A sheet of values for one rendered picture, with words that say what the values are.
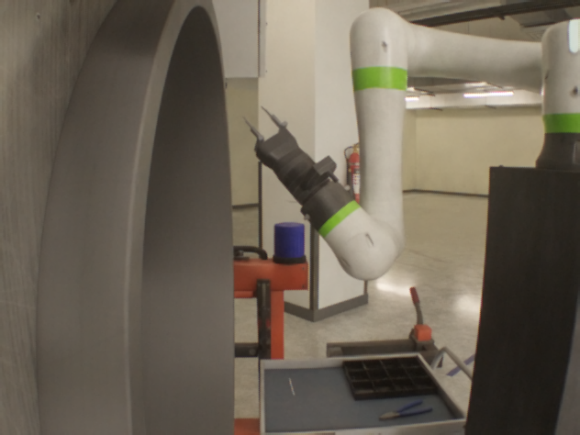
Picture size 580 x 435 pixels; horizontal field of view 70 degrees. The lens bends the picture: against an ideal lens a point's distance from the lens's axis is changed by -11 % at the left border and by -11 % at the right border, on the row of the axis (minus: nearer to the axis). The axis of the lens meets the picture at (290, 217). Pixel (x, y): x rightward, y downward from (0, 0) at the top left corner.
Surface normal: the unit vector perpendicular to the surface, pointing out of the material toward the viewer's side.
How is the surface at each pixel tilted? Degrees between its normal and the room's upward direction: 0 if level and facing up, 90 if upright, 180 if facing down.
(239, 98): 90
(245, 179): 90
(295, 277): 90
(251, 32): 137
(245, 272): 90
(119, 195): 63
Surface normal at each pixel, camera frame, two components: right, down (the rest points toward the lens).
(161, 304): 0.06, -0.15
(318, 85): 0.68, 0.10
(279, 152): 0.25, -0.35
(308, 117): -0.73, 0.09
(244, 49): 0.04, 0.82
